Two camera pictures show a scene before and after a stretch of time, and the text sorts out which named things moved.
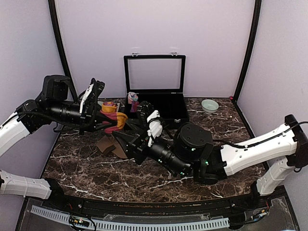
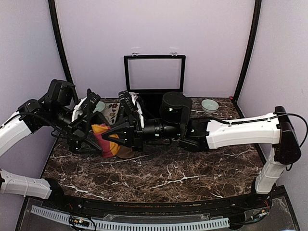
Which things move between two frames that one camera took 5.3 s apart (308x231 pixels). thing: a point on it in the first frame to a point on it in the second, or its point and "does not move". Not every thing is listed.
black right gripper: (132, 142) to (128, 137)
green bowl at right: (209, 106) does not move
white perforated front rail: (192, 225) does not move
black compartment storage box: (160, 80) does not move
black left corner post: (52, 5) does not move
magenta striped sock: (109, 109) to (109, 149)
